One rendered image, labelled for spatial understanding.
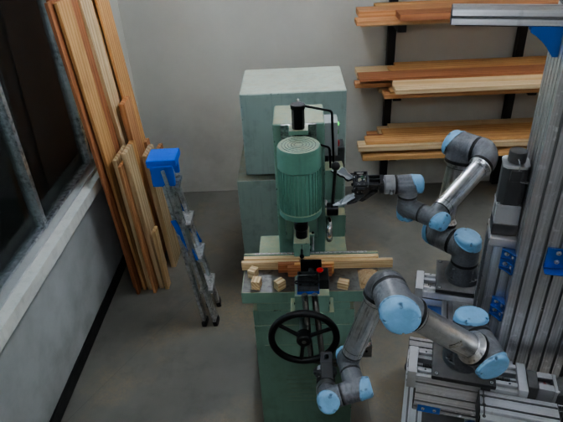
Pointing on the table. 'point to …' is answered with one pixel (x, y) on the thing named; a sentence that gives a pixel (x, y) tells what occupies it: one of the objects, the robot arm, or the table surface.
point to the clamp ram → (310, 265)
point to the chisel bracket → (302, 244)
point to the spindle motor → (299, 178)
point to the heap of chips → (364, 276)
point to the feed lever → (333, 192)
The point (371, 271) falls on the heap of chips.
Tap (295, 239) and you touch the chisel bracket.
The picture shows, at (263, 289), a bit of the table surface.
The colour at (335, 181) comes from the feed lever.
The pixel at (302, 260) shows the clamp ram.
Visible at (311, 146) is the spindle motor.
